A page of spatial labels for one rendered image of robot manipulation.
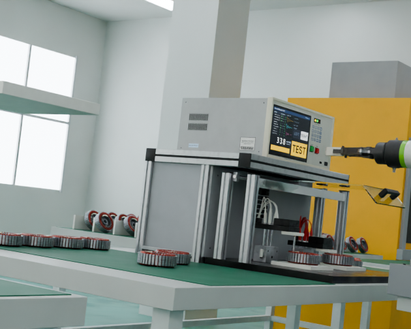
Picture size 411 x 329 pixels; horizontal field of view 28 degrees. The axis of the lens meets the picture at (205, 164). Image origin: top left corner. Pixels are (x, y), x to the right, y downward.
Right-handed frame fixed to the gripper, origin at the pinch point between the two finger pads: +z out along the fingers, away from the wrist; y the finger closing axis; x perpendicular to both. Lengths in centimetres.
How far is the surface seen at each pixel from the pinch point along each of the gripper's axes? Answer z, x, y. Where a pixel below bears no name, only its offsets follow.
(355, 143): 159, 42, 327
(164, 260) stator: 7, -40, -80
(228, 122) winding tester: 26.6, 5.8, -28.5
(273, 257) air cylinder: 9.0, -38.7, -19.4
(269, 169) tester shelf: 6.8, -9.8, -30.5
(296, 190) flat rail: 6.2, -15.2, -13.3
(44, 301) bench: -38, -43, -164
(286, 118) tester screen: 9.5, 8.8, -18.7
